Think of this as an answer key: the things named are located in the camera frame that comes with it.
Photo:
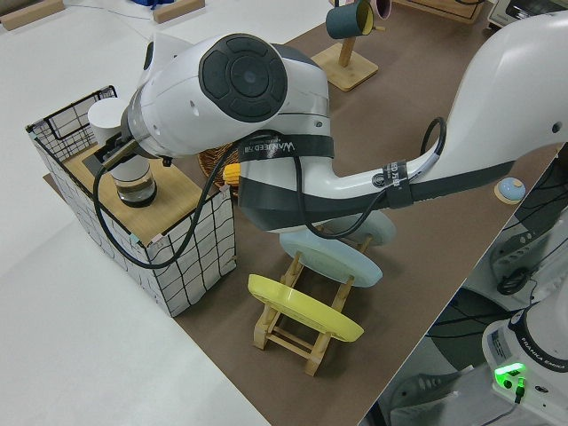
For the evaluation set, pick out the cream toaster oven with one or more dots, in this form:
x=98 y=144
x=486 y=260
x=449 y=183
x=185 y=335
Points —
x=501 y=13

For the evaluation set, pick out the light blue plate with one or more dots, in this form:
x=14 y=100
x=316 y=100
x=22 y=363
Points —
x=328 y=262

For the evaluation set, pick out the brown wicker basket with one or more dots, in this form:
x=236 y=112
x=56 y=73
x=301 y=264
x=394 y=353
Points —
x=208 y=160

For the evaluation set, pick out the yellow corn cob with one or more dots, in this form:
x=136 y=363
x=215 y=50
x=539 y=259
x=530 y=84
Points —
x=233 y=175

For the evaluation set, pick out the dark blue mug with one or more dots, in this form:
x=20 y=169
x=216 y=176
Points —
x=341 y=20

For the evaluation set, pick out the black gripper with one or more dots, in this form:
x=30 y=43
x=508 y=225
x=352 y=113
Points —
x=119 y=144

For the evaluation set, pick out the light wooden cabinet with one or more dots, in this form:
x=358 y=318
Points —
x=444 y=11

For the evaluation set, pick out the grey plate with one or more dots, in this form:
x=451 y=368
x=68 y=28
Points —
x=381 y=228

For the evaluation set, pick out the wooden mug tree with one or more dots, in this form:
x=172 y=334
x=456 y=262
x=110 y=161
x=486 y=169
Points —
x=350 y=66

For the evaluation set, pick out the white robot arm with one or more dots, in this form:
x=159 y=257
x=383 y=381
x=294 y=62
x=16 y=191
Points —
x=177 y=102

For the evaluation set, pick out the pink mug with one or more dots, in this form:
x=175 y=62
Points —
x=384 y=8

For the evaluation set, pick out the blue round bell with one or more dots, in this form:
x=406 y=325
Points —
x=510 y=191

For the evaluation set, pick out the yellow plate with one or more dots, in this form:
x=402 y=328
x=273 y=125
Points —
x=302 y=306

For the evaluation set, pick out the wooden plate rack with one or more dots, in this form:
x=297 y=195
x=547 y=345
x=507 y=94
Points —
x=293 y=344

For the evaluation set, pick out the wooden block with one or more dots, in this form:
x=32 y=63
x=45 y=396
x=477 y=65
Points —
x=177 y=11
x=31 y=15

